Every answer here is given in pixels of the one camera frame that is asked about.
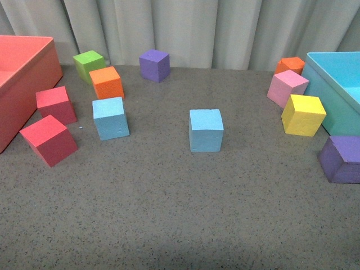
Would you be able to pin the rear purple foam cube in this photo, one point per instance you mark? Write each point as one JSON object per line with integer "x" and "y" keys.
{"x": 154, "y": 65}

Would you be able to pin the red plastic bin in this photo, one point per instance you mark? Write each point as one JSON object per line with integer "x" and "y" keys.
{"x": 28, "y": 65}

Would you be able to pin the orange foam cube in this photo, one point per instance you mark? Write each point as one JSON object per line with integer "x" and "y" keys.
{"x": 295, "y": 64}
{"x": 107, "y": 83}

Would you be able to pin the left orange foam cube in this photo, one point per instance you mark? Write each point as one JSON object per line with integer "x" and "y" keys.
{"x": 107, "y": 83}

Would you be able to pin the red foam cube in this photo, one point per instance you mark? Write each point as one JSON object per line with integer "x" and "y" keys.
{"x": 56, "y": 102}
{"x": 50, "y": 140}

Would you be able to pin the green foam cube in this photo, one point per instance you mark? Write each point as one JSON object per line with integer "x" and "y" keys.
{"x": 86, "y": 62}

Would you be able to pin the right orange foam cube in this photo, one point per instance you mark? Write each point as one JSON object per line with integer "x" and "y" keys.
{"x": 295, "y": 64}

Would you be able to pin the light blue plastic bin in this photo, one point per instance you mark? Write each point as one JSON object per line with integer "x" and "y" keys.
{"x": 334, "y": 78}

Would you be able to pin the pink foam cube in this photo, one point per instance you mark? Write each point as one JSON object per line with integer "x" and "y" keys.
{"x": 285, "y": 84}

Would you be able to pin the light blue foam cube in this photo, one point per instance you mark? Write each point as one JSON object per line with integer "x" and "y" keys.
{"x": 110, "y": 118}
{"x": 205, "y": 130}

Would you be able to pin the front purple foam cube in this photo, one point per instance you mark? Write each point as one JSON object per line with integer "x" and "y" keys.
{"x": 339, "y": 159}

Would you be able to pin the purple foam cube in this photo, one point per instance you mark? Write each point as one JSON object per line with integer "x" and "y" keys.
{"x": 339, "y": 159}
{"x": 154, "y": 65}

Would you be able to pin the front red foam cube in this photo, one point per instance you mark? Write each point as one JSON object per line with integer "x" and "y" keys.
{"x": 50, "y": 140}

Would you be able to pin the grey pleated curtain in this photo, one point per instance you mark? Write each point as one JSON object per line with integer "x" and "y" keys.
{"x": 242, "y": 35}

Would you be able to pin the yellow foam cube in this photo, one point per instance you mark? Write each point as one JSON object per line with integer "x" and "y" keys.
{"x": 303, "y": 115}

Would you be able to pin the rear red foam cube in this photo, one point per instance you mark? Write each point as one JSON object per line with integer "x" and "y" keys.
{"x": 56, "y": 102}

